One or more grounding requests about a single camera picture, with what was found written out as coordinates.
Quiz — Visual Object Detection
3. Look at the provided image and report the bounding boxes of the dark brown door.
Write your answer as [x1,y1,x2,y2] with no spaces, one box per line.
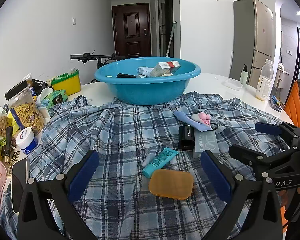
[112,3,152,57]

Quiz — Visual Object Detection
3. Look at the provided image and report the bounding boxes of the green tissue pack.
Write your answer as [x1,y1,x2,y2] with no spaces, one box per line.
[36,89,69,110]

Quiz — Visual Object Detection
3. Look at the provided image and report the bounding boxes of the blue plastic basin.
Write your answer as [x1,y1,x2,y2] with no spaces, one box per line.
[94,57,202,105]

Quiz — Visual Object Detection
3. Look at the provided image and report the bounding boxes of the teal tube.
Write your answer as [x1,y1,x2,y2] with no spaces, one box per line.
[142,147,179,178]

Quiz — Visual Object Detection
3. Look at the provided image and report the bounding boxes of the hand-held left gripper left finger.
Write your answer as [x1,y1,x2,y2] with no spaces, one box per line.
[16,149,100,240]

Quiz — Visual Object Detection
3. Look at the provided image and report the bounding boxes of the orange chair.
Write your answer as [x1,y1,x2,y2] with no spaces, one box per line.
[284,79,300,128]

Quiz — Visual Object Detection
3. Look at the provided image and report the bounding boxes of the black plastic bag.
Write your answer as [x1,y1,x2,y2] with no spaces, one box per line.
[31,79,50,91]

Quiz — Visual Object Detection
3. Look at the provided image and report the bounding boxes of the white and red carton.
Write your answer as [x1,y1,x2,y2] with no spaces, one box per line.
[150,60,182,77]

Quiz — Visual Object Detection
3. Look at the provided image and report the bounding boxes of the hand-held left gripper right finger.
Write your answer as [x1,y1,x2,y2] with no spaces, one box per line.
[200,150,283,240]

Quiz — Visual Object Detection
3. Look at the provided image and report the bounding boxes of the small blue box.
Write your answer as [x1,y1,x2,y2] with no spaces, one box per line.
[269,95,283,113]

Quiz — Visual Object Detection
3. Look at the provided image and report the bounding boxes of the black bicycle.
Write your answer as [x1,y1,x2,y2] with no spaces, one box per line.
[70,52,126,83]

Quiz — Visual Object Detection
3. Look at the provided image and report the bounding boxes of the white desktop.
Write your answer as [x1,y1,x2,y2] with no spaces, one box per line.
[5,72,296,180]

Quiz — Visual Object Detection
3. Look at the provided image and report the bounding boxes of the pink hair accessory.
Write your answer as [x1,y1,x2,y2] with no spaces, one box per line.
[191,112,212,127]

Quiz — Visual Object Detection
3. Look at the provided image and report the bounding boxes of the clear cereal jar black lid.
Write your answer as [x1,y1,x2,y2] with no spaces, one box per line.
[4,80,45,135]

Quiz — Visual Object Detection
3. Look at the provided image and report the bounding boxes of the blue plaid shirt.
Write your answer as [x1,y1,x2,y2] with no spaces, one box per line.
[0,91,290,240]

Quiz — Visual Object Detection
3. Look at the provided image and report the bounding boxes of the mop pole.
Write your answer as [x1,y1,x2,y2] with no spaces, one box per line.
[165,21,177,57]

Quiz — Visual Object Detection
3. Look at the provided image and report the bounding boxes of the clear plastic container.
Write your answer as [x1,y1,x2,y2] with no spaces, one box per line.
[221,78,244,91]

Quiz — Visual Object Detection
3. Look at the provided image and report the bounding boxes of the grey box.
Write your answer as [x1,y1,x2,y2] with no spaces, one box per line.
[192,127,220,158]

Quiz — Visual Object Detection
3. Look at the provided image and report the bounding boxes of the clear snack bag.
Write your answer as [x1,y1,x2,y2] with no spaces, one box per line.
[0,110,13,143]

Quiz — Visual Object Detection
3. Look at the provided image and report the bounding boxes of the blue and white packet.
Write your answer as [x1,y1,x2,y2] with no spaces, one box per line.
[136,66,155,78]

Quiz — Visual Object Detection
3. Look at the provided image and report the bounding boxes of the beige refrigerator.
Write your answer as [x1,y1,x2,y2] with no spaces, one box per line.
[229,0,277,89]

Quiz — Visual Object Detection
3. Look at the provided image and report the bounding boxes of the yellow container with green lid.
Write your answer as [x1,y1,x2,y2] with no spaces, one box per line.
[51,69,82,96]

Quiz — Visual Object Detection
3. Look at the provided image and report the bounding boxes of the green pump bottle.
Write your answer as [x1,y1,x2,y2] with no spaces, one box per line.
[239,64,249,85]

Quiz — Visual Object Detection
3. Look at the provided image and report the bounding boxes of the white jar with blue label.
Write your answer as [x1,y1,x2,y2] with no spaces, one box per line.
[16,127,39,155]

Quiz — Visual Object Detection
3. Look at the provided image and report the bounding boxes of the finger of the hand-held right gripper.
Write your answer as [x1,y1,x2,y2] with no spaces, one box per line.
[254,121,300,145]
[228,144,292,173]

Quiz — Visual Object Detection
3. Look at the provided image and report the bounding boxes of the amber soap bar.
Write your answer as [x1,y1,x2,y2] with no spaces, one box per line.
[148,169,194,200]

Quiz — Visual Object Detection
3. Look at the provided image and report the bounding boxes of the clear bottle with white cap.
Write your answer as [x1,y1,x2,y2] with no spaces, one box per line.
[255,59,275,101]

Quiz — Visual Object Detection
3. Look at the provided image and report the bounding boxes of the glass sliding door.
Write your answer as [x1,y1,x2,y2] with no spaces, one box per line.
[157,0,174,58]

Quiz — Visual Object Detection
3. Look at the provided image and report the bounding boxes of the black box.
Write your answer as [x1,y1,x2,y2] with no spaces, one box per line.
[178,124,196,152]

